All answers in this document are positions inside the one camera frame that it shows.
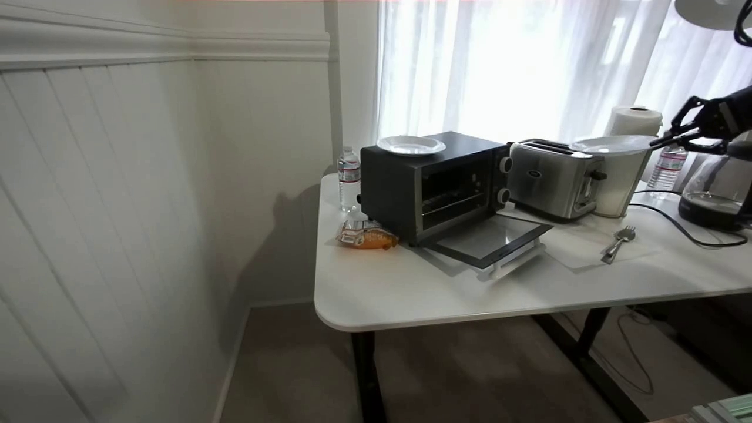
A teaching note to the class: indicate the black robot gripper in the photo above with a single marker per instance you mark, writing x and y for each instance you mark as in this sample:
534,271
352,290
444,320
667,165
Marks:
727,118

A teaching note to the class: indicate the white glass plate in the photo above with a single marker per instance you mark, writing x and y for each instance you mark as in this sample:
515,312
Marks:
412,143
615,143

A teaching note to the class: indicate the white glass plate on oven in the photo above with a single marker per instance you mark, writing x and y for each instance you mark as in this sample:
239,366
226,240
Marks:
412,143

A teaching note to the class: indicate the clear water bottle right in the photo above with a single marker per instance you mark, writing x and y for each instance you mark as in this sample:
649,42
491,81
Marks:
669,168

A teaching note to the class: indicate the clear water bottle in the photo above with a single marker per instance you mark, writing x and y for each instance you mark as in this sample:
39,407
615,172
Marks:
669,168
348,179

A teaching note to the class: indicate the glass electric kettle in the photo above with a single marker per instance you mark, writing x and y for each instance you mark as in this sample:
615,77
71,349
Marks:
720,192

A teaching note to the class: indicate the white paper towel roll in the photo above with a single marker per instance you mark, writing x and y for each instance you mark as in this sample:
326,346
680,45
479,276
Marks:
625,170

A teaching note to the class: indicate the silver metal spoon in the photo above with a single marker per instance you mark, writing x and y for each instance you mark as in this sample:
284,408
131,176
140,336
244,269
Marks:
620,240

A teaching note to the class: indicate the white paper napkin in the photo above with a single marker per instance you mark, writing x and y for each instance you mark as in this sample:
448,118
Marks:
581,245

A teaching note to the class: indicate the silver two-slot toaster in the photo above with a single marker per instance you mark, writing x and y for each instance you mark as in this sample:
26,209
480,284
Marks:
553,179

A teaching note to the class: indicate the white sheer curtain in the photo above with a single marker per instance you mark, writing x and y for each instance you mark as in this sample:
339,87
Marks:
559,68

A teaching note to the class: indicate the black toaster oven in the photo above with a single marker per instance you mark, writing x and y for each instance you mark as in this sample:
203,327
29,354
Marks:
448,200

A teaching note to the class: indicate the plastic bag with bread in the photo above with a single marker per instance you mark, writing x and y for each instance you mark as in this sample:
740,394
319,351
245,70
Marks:
363,232

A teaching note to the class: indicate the clear water bottle left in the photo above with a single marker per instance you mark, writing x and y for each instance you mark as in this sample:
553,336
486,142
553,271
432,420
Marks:
348,179

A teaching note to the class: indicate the black table leg frame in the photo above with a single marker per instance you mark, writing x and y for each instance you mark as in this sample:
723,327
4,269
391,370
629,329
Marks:
491,371

